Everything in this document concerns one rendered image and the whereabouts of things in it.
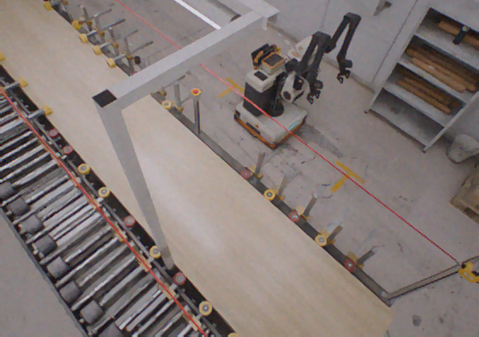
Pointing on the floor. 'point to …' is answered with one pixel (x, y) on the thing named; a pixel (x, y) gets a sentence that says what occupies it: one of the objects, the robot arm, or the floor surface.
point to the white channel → (218, 40)
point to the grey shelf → (432, 125)
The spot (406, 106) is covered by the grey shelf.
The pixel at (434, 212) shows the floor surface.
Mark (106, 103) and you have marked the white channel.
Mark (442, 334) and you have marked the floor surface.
